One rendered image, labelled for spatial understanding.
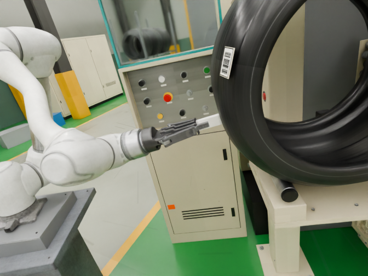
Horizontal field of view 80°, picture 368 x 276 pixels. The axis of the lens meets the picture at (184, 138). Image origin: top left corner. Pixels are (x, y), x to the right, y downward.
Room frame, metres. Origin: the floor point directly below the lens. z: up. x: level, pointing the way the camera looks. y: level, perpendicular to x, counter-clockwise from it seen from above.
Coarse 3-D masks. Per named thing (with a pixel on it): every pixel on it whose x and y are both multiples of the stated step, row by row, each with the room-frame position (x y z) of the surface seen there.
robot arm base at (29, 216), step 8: (40, 200) 0.97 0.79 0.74; (32, 208) 0.88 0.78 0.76; (40, 208) 0.91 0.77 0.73; (0, 216) 0.84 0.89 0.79; (8, 216) 0.83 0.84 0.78; (16, 216) 0.83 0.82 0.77; (24, 216) 0.84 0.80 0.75; (32, 216) 0.85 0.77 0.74; (0, 224) 0.83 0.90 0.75; (8, 224) 0.80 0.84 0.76; (16, 224) 0.82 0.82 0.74; (24, 224) 0.82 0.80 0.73; (8, 232) 0.78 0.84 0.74
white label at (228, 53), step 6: (228, 48) 0.47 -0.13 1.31; (234, 48) 0.45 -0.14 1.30; (228, 54) 0.47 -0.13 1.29; (222, 60) 0.49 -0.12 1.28; (228, 60) 0.47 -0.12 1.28; (222, 66) 0.49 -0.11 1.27; (228, 66) 0.46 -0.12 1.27; (222, 72) 0.48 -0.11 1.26; (228, 72) 0.46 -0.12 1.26; (228, 78) 0.46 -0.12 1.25
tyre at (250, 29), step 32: (256, 0) 0.47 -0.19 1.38; (288, 0) 0.44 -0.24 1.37; (352, 0) 0.70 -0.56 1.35; (224, 32) 0.52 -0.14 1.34; (256, 32) 0.45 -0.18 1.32; (256, 64) 0.45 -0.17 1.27; (224, 96) 0.49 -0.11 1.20; (256, 96) 0.45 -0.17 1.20; (352, 96) 0.68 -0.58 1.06; (256, 128) 0.45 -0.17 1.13; (288, 128) 0.71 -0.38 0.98; (320, 128) 0.69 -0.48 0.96; (352, 128) 0.64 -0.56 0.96; (256, 160) 0.47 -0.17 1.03; (288, 160) 0.44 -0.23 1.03; (320, 160) 0.57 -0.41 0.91; (352, 160) 0.52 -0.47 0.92
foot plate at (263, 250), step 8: (264, 248) 0.98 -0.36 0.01; (264, 256) 0.93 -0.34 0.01; (304, 256) 0.87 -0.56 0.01; (264, 264) 0.88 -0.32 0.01; (272, 264) 0.87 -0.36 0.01; (304, 264) 0.82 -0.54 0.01; (264, 272) 0.83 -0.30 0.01; (272, 272) 0.82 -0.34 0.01; (288, 272) 0.80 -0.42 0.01; (296, 272) 0.79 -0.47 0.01; (304, 272) 0.78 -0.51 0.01; (312, 272) 0.77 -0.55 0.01
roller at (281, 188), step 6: (276, 180) 0.52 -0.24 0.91; (282, 180) 0.50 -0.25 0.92; (276, 186) 0.51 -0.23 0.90; (282, 186) 0.48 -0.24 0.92; (288, 186) 0.47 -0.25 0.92; (282, 192) 0.47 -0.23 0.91; (288, 192) 0.46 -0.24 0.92; (294, 192) 0.45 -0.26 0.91; (282, 198) 0.46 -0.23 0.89; (288, 198) 0.46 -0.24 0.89; (294, 198) 0.45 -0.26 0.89
